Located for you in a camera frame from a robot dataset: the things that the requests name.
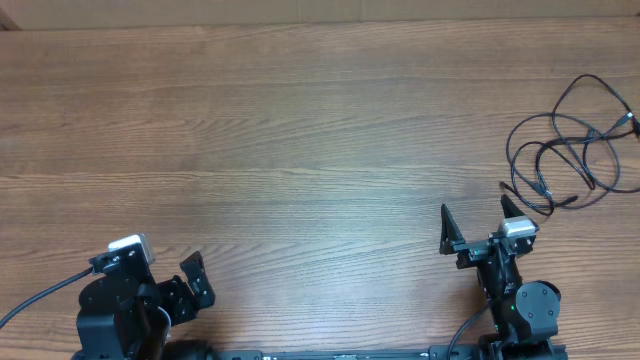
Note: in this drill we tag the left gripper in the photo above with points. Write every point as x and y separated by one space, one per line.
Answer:
185 306

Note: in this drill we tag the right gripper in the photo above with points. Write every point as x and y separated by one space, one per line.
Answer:
472 250

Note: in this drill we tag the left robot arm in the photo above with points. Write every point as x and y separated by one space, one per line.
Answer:
127 315

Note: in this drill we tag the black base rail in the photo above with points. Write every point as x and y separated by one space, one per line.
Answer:
345 355

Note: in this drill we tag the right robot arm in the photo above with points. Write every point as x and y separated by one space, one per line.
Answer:
525 315

